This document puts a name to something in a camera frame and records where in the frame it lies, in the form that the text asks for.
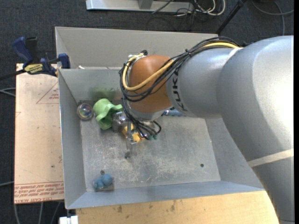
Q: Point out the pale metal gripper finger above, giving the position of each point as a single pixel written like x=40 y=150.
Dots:
x=127 y=146

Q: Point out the yellow toy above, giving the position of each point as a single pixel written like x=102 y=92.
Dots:
x=136 y=137

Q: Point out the green plastic cup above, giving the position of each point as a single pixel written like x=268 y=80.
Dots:
x=104 y=112

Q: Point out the clear glass ball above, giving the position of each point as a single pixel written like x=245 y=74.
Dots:
x=85 y=111

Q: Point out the grey metal bin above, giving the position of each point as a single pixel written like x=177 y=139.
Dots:
x=163 y=157

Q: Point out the blue toy animal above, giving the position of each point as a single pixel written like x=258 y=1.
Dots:
x=102 y=182

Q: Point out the blue and white small object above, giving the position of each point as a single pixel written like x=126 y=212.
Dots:
x=173 y=113

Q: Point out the brown cardboard board, red print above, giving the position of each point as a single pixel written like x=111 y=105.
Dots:
x=37 y=134

